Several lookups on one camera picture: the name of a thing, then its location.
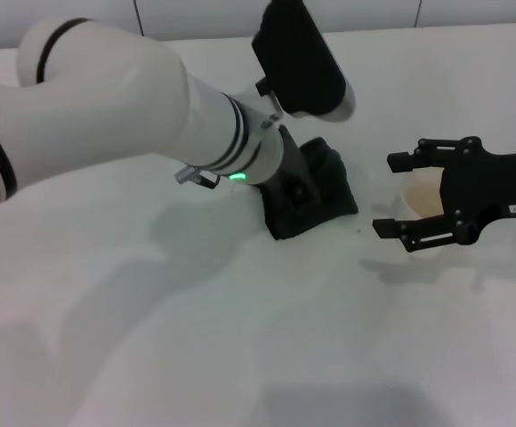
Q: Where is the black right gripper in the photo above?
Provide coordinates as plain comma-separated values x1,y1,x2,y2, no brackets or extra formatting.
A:
371,135,516,254

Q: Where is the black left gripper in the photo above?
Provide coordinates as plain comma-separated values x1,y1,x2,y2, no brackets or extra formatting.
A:
257,124,327,220

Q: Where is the white paper cup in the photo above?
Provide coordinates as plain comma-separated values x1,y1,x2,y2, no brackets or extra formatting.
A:
399,171,447,260

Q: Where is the dark blue rag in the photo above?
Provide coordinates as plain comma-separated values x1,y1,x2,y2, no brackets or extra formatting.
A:
260,137,359,242

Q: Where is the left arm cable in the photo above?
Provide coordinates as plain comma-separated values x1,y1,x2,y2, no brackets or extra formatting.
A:
174,165,222,191

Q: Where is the left wrist camera housing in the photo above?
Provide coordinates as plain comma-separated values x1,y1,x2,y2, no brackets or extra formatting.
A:
250,0,359,124

